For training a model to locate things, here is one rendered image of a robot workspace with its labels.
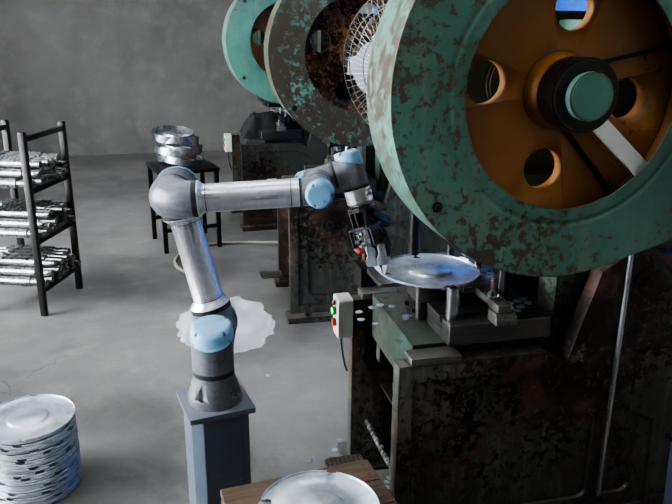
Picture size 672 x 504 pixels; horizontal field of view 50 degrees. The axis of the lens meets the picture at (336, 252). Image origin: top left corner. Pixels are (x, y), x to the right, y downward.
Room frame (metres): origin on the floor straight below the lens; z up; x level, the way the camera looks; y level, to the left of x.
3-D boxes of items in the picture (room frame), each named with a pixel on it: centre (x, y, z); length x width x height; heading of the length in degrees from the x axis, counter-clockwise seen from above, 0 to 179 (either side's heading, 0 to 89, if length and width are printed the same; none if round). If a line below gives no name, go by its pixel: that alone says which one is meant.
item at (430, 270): (1.98, -0.27, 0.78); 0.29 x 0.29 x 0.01
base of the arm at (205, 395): (1.82, 0.34, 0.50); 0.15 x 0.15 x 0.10
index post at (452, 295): (1.81, -0.31, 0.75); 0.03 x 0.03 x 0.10; 13
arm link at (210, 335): (1.83, 0.34, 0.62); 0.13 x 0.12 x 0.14; 4
